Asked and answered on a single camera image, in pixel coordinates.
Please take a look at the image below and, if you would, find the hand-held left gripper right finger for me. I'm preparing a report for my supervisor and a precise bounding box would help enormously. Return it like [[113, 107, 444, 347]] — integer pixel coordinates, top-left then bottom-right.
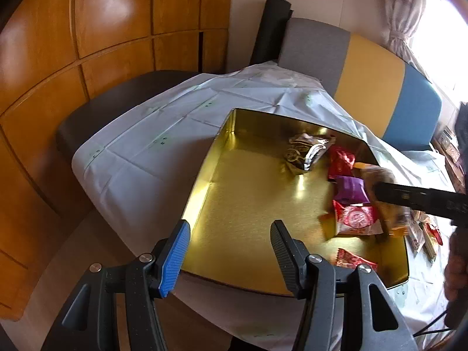
[[270, 220, 419, 351]]

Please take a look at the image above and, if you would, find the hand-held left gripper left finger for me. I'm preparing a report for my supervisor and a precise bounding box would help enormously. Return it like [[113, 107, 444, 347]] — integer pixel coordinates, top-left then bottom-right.
[[42, 219, 191, 351]]

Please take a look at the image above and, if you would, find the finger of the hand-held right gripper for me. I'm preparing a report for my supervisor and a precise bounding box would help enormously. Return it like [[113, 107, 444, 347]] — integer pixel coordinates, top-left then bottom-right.
[[371, 182, 434, 213]]

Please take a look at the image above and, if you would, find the orange pastry snack packet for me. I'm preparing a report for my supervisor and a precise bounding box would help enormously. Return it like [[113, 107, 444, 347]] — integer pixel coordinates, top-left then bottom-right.
[[354, 163, 414, 240]]

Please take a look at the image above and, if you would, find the long plain red snack packet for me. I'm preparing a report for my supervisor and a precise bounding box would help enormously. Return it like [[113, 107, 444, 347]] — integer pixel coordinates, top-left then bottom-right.
[[422, 223, 444, 262]]

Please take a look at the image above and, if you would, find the beige and yellow snack packet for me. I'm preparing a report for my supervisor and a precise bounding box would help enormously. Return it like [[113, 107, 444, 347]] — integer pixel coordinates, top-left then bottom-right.
[[407, 219, 426, 253]]

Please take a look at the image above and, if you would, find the purple snack packet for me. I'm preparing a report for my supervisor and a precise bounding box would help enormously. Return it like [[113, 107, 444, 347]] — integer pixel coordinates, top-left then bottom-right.
[[334, 176, 371, 203]]

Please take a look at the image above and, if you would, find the white red round-print snack packet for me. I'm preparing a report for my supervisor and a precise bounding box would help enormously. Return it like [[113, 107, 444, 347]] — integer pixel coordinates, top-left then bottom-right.
[[332, 200, 384, 235]]

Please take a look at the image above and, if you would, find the maroon and gold tin box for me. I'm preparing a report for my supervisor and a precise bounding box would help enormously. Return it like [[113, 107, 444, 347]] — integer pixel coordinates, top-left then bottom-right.
[[182, 108, 409, 297]]

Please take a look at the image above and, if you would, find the red gold patterned snack packet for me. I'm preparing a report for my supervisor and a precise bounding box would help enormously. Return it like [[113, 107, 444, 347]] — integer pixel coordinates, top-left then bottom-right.
[[335, 248, 378, 271]]

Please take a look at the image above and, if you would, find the shiny red foil snack packet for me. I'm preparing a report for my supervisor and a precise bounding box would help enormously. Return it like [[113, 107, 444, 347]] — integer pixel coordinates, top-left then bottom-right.
[[327, 145, 356, 180]]

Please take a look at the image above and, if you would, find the white brown patterned snack packet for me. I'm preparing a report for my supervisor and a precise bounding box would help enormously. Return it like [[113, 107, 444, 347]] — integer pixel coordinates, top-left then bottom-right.
[[284, 133, 336, 172]]

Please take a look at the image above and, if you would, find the person's right hand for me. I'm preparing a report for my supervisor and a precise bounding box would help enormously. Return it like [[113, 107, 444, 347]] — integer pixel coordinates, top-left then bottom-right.
[[443, 227, 468, 323]]

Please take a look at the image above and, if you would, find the wooden side table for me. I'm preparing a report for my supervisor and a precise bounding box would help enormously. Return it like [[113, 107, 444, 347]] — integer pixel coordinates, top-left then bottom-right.
[[433, 128, 467, 191]]

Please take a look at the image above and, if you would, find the grey yellow blue chair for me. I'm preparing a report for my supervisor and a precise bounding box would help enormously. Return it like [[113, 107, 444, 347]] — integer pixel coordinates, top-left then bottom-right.
[[277, 18, 443, 151]]

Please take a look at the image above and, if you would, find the white green cloud-print tablecloth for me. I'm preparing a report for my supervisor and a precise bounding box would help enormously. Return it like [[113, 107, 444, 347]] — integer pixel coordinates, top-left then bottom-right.
[[71, 62, 457, 351]]

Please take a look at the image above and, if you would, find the window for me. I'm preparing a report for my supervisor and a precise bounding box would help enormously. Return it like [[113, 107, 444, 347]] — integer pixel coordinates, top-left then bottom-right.
[[413, 0, 468, 114]]

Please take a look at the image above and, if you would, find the dark brown seat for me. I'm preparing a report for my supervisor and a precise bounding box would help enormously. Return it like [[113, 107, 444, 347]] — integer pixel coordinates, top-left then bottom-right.
[[56, 69, 227, 161]]

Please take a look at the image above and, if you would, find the beige tied curtain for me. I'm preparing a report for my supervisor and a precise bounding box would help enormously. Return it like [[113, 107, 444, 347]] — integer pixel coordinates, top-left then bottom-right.
[[386, 0, 439, 77]]

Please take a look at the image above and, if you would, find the black rolled mat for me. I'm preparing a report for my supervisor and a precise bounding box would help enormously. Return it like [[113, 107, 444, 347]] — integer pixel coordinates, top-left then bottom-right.
[[250, 0, 293, 67]]

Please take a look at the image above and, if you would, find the wooden wardrobe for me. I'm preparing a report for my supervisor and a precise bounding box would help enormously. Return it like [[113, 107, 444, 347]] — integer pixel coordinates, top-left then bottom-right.
[[0, 0, 235, 315]]

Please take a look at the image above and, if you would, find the black cable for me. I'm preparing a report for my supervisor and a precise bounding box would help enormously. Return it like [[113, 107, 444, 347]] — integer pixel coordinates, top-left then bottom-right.
[[413, 309, 448, 337]]

